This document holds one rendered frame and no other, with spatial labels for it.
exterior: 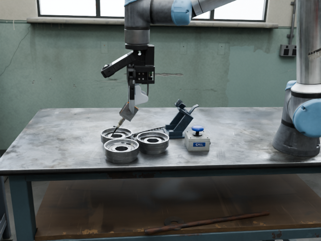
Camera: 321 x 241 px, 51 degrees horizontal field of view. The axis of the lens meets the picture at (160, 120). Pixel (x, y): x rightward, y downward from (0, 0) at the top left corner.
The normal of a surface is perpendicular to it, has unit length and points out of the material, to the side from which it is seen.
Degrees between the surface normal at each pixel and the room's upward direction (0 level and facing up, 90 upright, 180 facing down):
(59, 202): 0
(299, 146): 72
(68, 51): 90
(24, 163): 0
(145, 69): 90
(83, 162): 0
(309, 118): 97
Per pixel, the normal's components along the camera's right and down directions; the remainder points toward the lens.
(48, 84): 0.11, 0.33
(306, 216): 0.03, -0.95
